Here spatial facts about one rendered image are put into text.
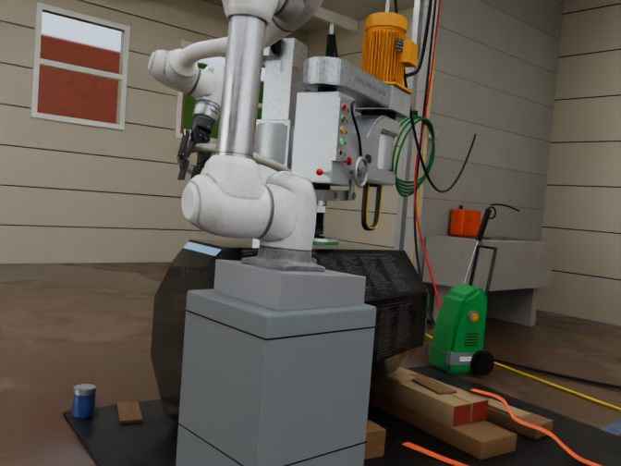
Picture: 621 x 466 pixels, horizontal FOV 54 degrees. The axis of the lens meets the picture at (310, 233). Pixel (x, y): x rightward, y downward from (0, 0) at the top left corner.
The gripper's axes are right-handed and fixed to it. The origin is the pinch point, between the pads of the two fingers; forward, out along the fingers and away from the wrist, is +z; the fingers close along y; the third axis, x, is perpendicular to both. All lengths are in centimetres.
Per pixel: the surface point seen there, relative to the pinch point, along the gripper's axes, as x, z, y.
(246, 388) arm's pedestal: -57, 64, -4
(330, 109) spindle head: 4, -59, 66
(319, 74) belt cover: 8, -73, 58
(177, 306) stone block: 49, 41, 47
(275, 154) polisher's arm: 84, -64, 113
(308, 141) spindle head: 15, -46, 68
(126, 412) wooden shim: 82, 92, 59
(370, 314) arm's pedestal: -69, 37, 25
